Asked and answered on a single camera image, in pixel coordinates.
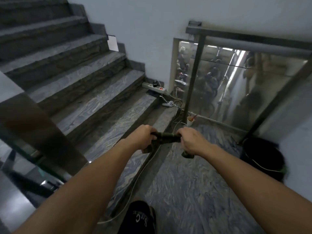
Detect grey marble staircase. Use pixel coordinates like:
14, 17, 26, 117
0, 0, 179, 217

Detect dark green wrung cloth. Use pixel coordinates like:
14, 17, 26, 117
142, 132, 195, 159

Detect white power cable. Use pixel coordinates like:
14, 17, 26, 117
98, 106, 179, 224

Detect person's right hand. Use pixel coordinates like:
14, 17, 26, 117
176, 127, 210, 159

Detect dark wooden stair handrail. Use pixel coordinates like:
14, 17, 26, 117
0, 71, 89, 183

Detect metal glass railing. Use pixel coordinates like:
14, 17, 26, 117
182, 21, 312, 145

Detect person's left forearm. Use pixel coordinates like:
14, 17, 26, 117
13, 138, 137, 234

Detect tangled white cables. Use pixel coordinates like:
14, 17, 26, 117
160, 80, 187, 127

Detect black bucket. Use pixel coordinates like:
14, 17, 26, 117
240, 137, 288, 183

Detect person's right forearm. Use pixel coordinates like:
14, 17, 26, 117
199, 145, 312, 234

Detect person's left hand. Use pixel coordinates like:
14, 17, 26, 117
127, 125, 158, 151

